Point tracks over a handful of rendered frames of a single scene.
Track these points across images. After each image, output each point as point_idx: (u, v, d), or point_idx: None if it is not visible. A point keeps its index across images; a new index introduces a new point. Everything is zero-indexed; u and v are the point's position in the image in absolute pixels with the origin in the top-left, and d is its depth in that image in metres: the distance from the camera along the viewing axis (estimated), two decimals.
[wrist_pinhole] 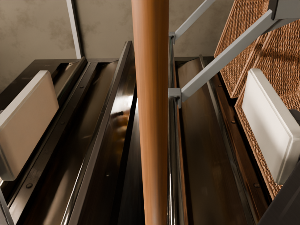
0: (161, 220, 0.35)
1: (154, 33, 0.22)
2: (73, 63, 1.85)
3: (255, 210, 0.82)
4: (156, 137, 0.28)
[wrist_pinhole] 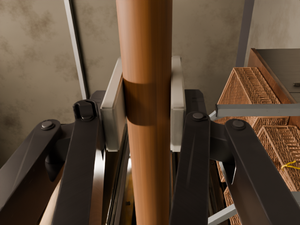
0: None
1: (151, 72, 0.15)
2: None
3: None
4: (154, 197, 0.21)
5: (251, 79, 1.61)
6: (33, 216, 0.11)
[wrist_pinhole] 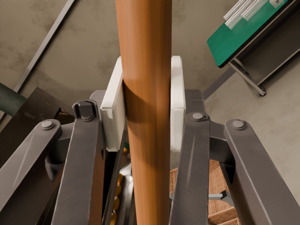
0: None
1: (150, 72, 0.15)
2: (70, 114, 2.01)
3: None
4: (154, 197, 0.21)
5: None
6: (33, 216, 0.11)
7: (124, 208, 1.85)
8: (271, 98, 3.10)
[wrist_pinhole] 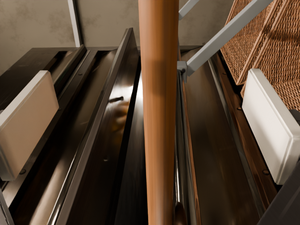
0: None
1: (162, 63, 0.21)
2: (72, 51, 1.79)
3: (265, 197, 0.76)
4: (162, 164, 0.27)
5: None
6: None
7: None
8: None
